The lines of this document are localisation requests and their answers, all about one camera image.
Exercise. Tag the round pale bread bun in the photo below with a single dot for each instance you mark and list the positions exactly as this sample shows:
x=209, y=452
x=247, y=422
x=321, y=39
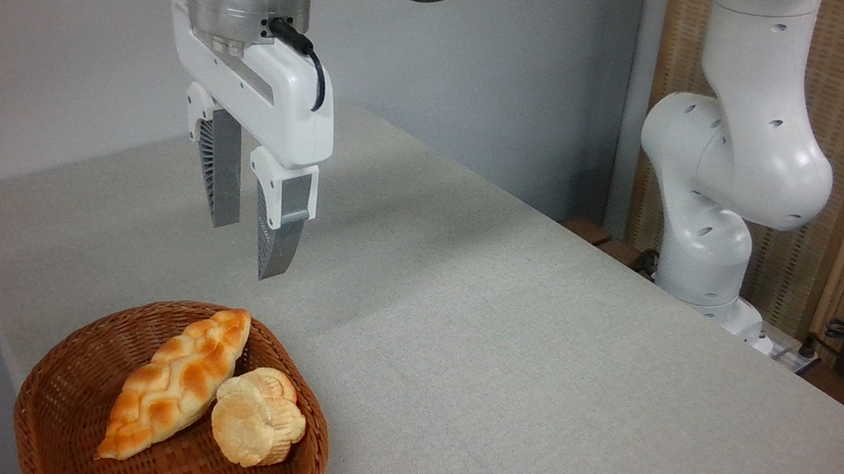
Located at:
x=257, y=417

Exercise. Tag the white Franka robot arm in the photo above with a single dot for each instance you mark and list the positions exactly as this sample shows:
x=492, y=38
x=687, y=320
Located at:
x=743, y=159

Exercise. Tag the brown wicker basket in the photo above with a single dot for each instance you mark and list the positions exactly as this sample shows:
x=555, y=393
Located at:
x=71, y=402

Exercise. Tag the braided golden bread loaf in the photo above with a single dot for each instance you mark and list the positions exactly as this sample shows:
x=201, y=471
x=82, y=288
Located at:
x=174, y=384

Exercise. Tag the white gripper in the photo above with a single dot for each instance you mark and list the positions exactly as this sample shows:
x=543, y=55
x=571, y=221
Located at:
x=287, y=104

